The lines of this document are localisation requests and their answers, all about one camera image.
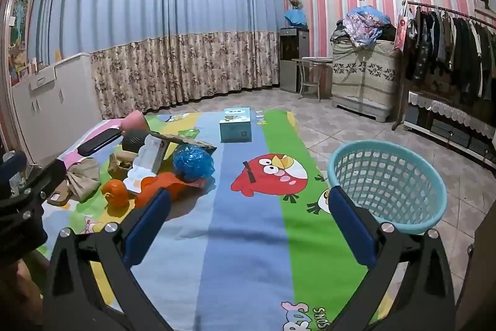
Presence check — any white lace shelf cover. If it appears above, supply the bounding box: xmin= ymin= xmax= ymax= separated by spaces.
xmin=407 ymin=91 xmax=496 ymax=130

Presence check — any blue cloth bundle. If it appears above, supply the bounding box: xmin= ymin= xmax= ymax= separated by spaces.
xmin=284 ymin=7 xmax=308 ymax=28

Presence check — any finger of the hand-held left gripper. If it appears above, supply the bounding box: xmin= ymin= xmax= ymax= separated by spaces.
xmin=0 ymin=152 xmax=29 ymax=196
xmin=15 ymin=159 xmax=67 ymax=211

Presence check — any row of hanging clothes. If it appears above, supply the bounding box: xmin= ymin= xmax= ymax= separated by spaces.
xmin=403 ymin=5 xmax=496 ymax=103

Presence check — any pink cup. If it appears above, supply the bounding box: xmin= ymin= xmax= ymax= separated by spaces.
xmin=118 ymin=111 xmax=152 ymax=136

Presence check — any beige paper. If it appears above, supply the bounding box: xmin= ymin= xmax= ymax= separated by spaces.
xmin=66 ymin=157 xmax=102 ymax=200

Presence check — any brown snack wrapper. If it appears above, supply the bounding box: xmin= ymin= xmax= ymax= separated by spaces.
xmin=149 ymin=132 xmax=218 ymax=155

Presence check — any brown phone case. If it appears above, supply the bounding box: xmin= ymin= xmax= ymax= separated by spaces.
xmin=46 ymin=190 xmax=73 ymax=208

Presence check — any grey water dispenser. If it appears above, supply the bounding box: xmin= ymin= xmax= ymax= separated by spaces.
xmin=279 ymin=26 xmax=311 ymax=93

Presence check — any cartoon bird printed blanket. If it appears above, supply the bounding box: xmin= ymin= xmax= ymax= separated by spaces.
xmin=39 ymin=108 xmax=411 ymax=331

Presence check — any teal cardboard box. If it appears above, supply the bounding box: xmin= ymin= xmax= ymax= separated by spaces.
xmin=219 ymin=107 xmax=252 ymax=143

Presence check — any white cabinet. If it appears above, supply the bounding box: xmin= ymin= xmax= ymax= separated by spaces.
xmin=10 ymin=54 xmax=103 ymax=165

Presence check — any metal clothes rack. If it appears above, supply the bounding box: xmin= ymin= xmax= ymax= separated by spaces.
xmin=391 ymin=0 xmax=496 ymax=165

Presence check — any blue crumpled plastic bag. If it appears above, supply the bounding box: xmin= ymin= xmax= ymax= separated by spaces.
xmin=172 ymin=144 xmax=215 ymax=184

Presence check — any folding table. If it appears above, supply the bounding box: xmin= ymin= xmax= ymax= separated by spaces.
xmin=291 ymin=57 xmax=334 ymax=101

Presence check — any blue curtain with floral hem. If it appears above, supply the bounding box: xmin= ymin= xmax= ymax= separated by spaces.
xmin=29 ymin=0 xmax=283 ymax=120

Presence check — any wall poster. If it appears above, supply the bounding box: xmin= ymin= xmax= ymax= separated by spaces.
xmin=8 ymin=0 xmax=31 ymax=87

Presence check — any large orange peel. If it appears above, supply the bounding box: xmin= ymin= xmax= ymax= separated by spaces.
xmin=101 ymin=179 xmax=130 ymax=208

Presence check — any black case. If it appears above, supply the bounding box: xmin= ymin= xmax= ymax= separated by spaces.
xmin=77 ymin=127 xmax=122 ymax=157

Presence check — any light blue plastic basket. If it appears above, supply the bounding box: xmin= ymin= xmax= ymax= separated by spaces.
xmin=327 ymin=140 xmax=448 ymax=235

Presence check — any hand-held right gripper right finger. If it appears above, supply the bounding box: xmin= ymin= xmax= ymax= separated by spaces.
xmin=327 ymin=186 xmax=456 ymax=331

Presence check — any pile of clothes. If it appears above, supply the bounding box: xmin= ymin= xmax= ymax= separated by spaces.
xmin=330 ymin=5 xmax=398 ymax=48

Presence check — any person's left forearm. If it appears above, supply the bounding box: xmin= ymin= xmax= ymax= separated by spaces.
xmin=0 ymin=259 xmax=44 ymax=331

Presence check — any pink hanging bag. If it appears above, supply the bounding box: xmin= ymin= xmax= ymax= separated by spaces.
xmin=394 ymin=3 xmax=413 ymax=52

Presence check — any chest under patterned cloth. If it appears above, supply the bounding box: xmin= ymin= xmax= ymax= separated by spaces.
xmin=331 ymin=40 xmax=400 ymax=122

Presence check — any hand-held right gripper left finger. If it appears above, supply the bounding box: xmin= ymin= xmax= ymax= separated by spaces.
xmin=42 ymin=187 xmax=173 ymax=331

